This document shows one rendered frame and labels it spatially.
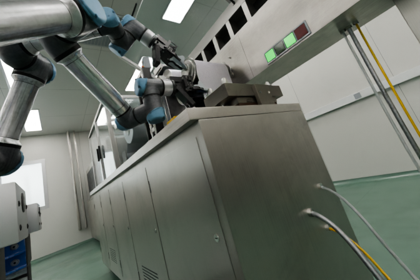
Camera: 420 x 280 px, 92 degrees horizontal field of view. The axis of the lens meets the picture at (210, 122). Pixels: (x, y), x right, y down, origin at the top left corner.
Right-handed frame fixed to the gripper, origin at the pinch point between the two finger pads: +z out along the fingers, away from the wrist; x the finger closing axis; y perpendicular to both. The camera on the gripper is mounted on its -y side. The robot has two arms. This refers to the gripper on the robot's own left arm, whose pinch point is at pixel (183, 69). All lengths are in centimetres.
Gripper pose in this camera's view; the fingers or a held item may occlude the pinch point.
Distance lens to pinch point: 111.0
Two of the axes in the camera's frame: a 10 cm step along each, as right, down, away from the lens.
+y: 2.8, -7.6, 5.8
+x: -5.6, 3.6, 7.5
